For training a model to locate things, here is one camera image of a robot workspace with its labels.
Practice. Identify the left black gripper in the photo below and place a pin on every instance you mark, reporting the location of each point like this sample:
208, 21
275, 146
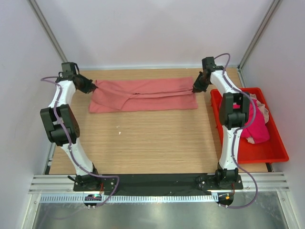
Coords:
86, 85

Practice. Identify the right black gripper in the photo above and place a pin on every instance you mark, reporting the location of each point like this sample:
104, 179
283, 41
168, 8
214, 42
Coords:
200, 83

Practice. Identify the salmon pink t shirt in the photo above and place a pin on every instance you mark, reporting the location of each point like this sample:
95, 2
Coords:
143, 95

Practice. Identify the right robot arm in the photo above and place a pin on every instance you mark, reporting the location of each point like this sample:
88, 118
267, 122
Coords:
233, 116

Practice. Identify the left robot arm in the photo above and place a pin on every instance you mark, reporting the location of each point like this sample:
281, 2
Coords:
58, 120

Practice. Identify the light pink t shirt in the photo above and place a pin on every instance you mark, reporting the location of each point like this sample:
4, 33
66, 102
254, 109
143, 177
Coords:
262, 107

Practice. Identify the red plastic bin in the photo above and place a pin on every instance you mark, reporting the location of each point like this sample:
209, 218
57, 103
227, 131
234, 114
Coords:
270, 151

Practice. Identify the left aluminium corner post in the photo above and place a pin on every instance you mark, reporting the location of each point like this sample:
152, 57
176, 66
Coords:
46, 27

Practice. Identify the aluminium corner post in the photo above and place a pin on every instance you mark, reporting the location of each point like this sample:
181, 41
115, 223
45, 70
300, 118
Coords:
259, 32
46, 27

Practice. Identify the right aluminium corner post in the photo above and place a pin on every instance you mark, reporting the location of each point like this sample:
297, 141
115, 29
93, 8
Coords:
259, 32

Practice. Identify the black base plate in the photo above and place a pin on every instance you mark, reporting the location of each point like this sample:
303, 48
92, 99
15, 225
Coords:
106, 188

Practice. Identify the slotted cable duct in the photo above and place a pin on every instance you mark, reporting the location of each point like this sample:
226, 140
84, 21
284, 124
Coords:
150, 198

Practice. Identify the aluminium front rail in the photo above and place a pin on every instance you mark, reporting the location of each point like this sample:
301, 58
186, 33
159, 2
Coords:
266, 181

